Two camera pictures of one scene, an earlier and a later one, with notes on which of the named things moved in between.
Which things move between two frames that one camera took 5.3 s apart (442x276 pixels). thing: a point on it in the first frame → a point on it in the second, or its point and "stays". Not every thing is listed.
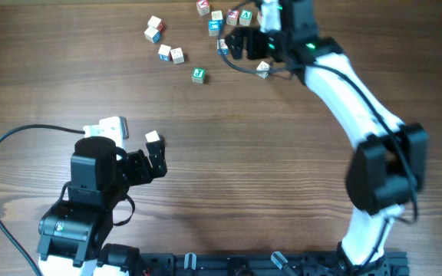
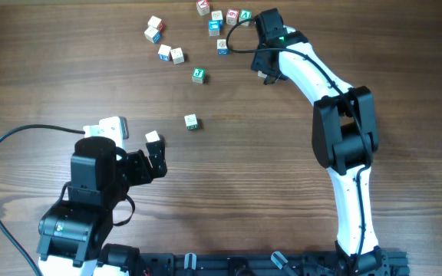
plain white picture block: x=152 y=136 stays
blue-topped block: x=214 y=26 stays
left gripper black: x=139 y=169 stays
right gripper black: x=262 y=46 → x=264 y=61
